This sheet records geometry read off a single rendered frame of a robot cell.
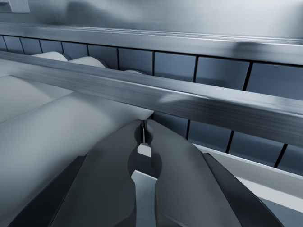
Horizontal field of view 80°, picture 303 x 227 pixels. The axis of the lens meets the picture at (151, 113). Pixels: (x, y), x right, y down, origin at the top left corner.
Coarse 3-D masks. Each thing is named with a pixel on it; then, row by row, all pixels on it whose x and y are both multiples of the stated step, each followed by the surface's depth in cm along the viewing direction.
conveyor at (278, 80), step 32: (128, 64) 17; (160, 64) 16; (192, 64) 15; (224, 64) 14; (256, 64) 13; (288, 64) 14; (288, 96) 13; (192, 128) 17; (224, 128) 16; (256, 160) 16; (288, 160) 14
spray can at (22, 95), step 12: (72, 60) 17; (84, 60) 17; (96, 60) 18; (0, 84) 12; (12, 84) 12; (24, 84) 12; (36, 84) 13; (0, 96) 11; (12, 96) 11; (24, 96) 12; (36, 96) 12; (48, 96) 13; (60, 96) 14; (0, 108) 11; (12, 108) 11; (24, 108) 12; (0, 120) 11
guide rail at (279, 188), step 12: (144, 144) 16; (216, 156) 15; (228, 168) 14; (240, 168) 14; (252, 168) 14; (264, 168) 14; (240, 180) 13; (252, 180) 13; (264, 180) 13; (276, 180) 13; (288, 180) 13; (300, 180) 13; (264, 192) 13; (276, 192) 12; (288, 192) 12; (300, 192) 12; (288, 204) 12; (300, 204) 12
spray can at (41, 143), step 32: (64, 96) 12; (0, 128) 8; (32, 128) 9; (64, 128) 9; (96, 128) 11; (0, 160) 7; (32, 160) 8; (64, 160) 9; (0, 192) 7; (32, 192) 8; (0, 224) 7
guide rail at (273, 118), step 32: (0, 64) 12; (32, 64) 11; (64, 64) 11; (96, 96) 9; (128, 96) 8; (160, 96) 8; (192, 96) 7; (224, 96) 7; (256, 96) 7; (256, 128) 6; (288, 128) 6
